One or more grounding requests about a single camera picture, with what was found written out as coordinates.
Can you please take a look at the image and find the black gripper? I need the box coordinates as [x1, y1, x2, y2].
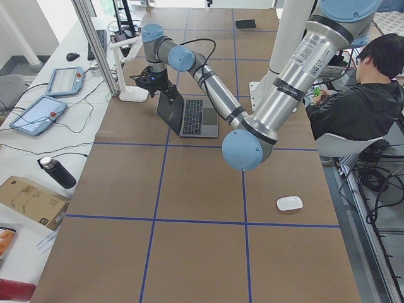
[143, 66, 177, 105]

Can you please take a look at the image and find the grey laptop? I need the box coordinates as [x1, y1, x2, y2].
[156, 93, 219, 138]

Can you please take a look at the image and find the black mouse pad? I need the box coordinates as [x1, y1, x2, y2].
[235, 20, 256, 29]

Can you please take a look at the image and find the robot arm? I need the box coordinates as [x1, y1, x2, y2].
[222, 1, 381, 171]
[135, 23, 248, 129]

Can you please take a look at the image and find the black computer mouse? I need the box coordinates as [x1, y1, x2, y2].
[66, 52, 80, 62]

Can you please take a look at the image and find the white computer mouse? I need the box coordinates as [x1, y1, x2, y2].
[276, 196, 303, 211]

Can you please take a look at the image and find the black keyboard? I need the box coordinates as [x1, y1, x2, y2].
[86, 29, 108, 62]

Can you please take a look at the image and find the far blue teach pendant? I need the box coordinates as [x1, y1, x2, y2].
[45, 66, 85, 97]

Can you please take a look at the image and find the blue teach pendant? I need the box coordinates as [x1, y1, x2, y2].
[9, 95, 68, 136]
[45, 66, 85, 97]

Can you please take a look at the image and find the near blue teach pendant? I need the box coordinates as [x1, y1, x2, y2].
[9, 95, 68, 136]

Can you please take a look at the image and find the black thermos bottle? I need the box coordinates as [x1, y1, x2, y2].
[39, 156, 76, 189]

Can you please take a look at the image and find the white chair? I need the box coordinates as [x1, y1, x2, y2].
[316, 133, 383, 167]

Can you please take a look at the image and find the brown cardboard box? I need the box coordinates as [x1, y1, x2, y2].
[1, 176, 69, 231]

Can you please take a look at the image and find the person in black jacket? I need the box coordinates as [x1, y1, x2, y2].
[306, 33, 403, 141]

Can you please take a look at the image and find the orange printed booklet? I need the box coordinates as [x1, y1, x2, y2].
[1, 223, 21, 262]

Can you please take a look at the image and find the red object at edge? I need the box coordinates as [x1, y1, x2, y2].
[1, 279, 37, 302]

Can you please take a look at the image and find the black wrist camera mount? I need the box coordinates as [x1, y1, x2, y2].
[130, 73, 151, 90]

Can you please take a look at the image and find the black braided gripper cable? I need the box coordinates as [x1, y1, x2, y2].
[176, 38, 222, 114]

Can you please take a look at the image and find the aluminium frame post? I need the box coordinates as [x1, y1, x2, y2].
[71, 0, 119, 97]

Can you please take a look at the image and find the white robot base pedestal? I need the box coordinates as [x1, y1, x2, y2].
[248, 0, 316, 113]

